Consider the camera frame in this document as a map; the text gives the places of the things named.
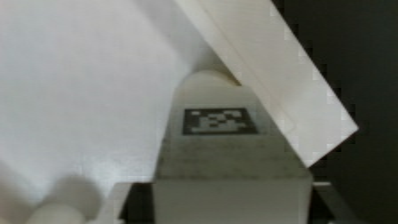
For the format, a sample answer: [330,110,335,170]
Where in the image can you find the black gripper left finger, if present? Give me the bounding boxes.
[93,181,156,224]

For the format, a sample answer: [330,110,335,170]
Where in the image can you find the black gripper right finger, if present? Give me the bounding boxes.
[307,181,362,224]

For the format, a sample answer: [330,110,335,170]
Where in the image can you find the white table leg with tag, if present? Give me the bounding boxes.
[152,70,312,224]

